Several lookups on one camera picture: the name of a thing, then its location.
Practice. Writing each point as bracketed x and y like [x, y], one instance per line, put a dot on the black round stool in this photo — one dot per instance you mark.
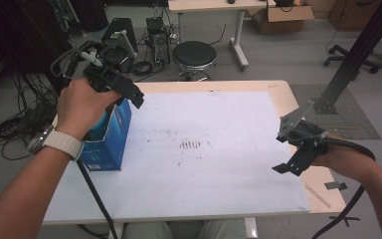
[194, 54]

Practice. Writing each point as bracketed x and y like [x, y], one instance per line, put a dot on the black equipment case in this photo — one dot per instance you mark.
[122, 24]

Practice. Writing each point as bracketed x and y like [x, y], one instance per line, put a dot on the closed cardboard box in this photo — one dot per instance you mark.
[354, 13]

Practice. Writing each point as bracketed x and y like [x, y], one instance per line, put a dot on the black office chair base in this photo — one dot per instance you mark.
[351, 58]

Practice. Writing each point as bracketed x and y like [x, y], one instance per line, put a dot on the computer tower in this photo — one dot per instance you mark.
[159, 43]

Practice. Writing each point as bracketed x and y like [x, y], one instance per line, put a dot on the dark curtain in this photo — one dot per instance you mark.
[13, 33]

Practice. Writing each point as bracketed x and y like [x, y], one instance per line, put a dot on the blue cardboard box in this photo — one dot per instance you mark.
[112, 146]

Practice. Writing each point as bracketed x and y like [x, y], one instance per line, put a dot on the black tape cross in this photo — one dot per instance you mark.
[344, 219]

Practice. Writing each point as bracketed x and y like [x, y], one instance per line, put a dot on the dark grey tape piece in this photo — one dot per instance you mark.
[335, 185]

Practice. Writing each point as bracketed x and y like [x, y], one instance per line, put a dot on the white-legged desk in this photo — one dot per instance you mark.
[212, 6]

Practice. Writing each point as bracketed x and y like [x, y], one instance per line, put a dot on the beige tape strip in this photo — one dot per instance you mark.
[318, 196]

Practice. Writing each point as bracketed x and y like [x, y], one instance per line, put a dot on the wristwatch with cream band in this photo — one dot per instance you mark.
[63, 142]

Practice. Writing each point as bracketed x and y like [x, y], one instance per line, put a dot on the black metal stand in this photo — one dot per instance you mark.
[361, 53]

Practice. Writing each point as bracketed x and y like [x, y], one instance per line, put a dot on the light blue bottle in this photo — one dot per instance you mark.
[98, 127]

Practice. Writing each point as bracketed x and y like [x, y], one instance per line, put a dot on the grey floor mat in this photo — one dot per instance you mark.
[351, 122]

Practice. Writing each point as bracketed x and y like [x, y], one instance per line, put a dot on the white board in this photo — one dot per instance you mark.
[195, 179]

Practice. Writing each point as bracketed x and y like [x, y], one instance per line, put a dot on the person's right hand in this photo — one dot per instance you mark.
[338, 157]

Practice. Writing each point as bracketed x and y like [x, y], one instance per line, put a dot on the open cardboard box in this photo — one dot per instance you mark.
[282, 23]

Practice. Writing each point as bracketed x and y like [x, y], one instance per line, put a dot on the person's left hand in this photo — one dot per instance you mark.
[79, 106]

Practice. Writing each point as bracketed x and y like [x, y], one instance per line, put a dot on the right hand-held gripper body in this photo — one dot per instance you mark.
[306, 139]

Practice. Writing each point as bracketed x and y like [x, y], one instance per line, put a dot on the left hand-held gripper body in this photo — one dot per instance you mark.
[112, 73]

